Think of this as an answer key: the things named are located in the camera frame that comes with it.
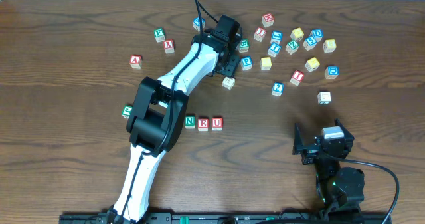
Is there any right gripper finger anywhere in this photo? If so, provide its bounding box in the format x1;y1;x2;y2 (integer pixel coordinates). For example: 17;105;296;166
292;124;303;155
335;118;355;146

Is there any red U block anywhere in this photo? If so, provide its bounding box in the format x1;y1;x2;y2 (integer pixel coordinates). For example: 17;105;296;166
212;117;223;131

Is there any red E block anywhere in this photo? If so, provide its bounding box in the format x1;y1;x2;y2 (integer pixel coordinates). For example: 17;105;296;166
197;118;209;132

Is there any green N block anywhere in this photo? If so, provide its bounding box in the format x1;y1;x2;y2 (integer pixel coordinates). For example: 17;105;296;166
185;116;196;129

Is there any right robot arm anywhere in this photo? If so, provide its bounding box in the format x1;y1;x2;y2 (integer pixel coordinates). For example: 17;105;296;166
292;119;365;221

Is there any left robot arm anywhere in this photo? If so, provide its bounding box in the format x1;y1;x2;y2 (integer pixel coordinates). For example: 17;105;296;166
106;15;242;223

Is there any green B block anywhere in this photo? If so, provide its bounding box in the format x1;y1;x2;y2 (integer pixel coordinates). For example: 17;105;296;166
238;39;250;53

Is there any blue X block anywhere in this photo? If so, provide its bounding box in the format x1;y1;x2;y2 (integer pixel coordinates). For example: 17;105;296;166
192;17;205;32

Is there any blue P block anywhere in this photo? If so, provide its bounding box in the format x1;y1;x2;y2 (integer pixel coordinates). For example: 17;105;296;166
240;56;253;71

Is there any red I block upper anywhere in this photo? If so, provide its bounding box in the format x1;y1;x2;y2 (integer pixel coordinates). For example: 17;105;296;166
254;27;266;42

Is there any red i block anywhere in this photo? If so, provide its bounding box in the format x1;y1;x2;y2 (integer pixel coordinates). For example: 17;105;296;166
254;27;266;42
290;70;305;86

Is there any plain K block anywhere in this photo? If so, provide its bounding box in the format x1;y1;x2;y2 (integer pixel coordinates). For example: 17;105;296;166
222;77;236;90

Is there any red H block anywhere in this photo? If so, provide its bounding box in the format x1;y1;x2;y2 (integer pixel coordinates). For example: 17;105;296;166
262;13;275;28

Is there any plain L block green 7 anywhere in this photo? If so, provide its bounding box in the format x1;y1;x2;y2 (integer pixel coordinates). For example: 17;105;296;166
317;92;331;105

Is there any yellow S block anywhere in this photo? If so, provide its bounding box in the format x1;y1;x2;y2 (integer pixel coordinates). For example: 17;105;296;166
260;57;272;70

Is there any blue T block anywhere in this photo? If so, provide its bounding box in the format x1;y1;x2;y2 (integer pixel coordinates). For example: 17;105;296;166
268;43;282;57

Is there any blue L block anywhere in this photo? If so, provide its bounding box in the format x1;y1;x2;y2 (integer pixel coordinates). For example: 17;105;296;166
270;31;283;44

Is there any blue 2 block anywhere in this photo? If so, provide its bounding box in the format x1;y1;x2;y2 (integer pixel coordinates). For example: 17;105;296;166
272;82;284;96

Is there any green F block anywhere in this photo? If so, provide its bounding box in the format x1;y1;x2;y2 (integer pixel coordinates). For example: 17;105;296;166
153;28;165;43

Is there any blue D block lower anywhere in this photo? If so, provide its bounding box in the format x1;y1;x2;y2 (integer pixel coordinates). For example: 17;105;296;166
325;66;339;79

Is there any blue d block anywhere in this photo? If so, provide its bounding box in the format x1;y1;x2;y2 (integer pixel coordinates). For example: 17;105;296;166
325;66;339;79
309;29;323;42

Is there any green Z block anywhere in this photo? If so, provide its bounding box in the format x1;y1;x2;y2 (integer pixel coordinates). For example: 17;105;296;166
286;40;299;55

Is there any red I block lower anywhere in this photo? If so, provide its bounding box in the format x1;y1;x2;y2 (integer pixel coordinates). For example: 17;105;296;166
290;70;305;86

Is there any yellow block top right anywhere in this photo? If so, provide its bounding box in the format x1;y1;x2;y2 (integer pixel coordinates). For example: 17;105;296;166
290;27;304;42

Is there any yellow K block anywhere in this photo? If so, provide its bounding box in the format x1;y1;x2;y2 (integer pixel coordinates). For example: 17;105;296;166
305;57;320;72

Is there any blue 5 block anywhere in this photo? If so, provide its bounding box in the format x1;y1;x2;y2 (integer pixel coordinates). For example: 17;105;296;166
303;36;317;51

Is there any blue D block upper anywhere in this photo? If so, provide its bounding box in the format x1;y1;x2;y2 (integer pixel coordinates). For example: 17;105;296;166
309;29;323;42

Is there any red A block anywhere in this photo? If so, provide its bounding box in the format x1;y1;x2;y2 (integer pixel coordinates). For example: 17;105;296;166
129;55;143;69

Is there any yellow B block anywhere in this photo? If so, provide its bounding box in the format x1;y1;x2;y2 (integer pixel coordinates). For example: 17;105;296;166
323;39;337;53

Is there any green J block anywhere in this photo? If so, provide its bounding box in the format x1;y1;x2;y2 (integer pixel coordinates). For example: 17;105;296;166
122;105;133;119

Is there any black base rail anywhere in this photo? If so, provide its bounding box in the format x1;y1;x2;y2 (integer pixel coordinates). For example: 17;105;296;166
58;211;392;224

